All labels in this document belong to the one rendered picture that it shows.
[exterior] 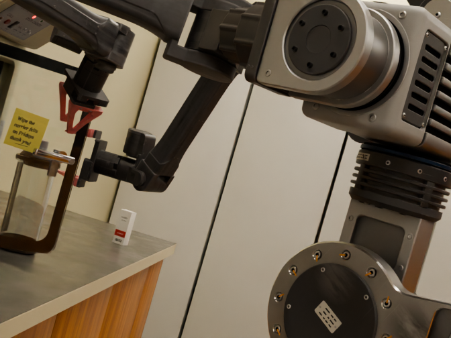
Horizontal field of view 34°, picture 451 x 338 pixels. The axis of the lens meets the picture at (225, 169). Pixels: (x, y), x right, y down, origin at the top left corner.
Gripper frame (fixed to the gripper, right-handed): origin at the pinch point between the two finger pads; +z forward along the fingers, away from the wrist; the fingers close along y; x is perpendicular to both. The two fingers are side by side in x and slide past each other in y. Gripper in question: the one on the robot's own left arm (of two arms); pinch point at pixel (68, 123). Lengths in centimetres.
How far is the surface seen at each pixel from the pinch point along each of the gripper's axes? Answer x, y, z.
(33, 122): -3.2, -7.2, 5.2
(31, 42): -1.1, -28.9, -2.8
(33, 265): 9.1, -2.3, 38.1
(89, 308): 29, -3, 50
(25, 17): -8.8, -18.8, -11.7
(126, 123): 156, -224, 105
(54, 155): 0.7, -0.4, 8.0
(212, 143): 202, -203, 94
